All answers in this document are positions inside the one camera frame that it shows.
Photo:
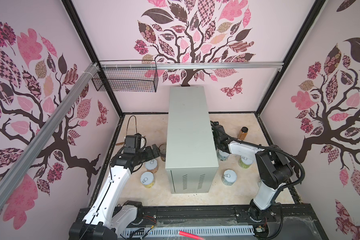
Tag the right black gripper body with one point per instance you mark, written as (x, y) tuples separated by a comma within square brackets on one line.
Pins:
[(216, 143)]

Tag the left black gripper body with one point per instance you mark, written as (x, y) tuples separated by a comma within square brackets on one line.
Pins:
[(146, 154)]

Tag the dark label tin can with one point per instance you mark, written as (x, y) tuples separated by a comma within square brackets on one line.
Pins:
[(163, 150)]

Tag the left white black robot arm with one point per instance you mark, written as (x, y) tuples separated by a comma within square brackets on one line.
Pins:
[(100, 221)]

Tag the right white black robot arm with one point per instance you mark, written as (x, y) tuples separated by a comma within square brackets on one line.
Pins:
[(278, 170)]

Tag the grey metal cabinet counter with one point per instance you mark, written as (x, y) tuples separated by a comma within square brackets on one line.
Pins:
[(191, 158)]

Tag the orange label can near cabinet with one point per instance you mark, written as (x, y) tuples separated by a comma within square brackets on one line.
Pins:
[(152, 166)]

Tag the white can right of cabinet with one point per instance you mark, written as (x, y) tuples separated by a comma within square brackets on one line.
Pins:
[(222, 156)]

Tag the amber jar black lid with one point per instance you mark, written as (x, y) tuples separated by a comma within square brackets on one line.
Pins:
[(243, 133)]

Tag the yellow label tin can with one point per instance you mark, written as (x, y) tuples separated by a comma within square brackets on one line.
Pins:
[(147, 179)]

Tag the green label tin can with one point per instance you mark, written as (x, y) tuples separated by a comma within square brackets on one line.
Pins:
[(245, 162)]

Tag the front right patterned can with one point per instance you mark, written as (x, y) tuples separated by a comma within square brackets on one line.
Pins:
[(229, 177)]

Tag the pink marker pen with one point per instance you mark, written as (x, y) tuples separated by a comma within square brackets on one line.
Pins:
[(189, 235)]

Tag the horizontal aluminium bar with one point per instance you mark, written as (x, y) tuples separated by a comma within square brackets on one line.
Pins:
[(191, 66)]

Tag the diagonal aluminium bar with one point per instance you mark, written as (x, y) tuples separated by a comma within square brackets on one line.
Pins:
[(18, 170)]

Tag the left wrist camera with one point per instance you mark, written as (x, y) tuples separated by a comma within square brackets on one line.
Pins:
[(134, 144)]

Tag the black wire basket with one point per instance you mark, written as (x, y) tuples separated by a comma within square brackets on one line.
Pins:
[(127, 76)]

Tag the white slotted cable duct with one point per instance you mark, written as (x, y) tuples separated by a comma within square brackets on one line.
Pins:
[(173, 232)]

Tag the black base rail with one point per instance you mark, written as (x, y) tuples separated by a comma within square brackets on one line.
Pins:
[(282, 222)]

